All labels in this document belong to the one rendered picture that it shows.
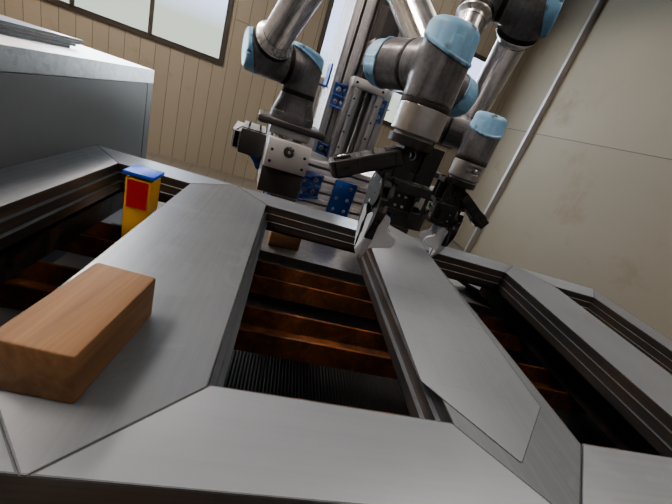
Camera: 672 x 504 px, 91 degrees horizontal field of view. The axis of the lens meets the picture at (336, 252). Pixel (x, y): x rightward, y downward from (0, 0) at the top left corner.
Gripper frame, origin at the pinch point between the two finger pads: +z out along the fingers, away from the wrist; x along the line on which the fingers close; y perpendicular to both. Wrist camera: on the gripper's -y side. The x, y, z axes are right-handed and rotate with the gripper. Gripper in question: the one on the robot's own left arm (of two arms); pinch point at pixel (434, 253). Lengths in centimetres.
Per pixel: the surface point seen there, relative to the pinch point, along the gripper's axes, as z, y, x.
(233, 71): -24, 121, -344
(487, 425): 1, 14, 53
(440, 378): 0.5, 17.9, 46.4
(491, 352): 0.6, 5.0, 38.2
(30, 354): -4, 57, 57
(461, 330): 0.6, 8.3, 33.8
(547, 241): 26, -230, -210
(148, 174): -2, 70, 5
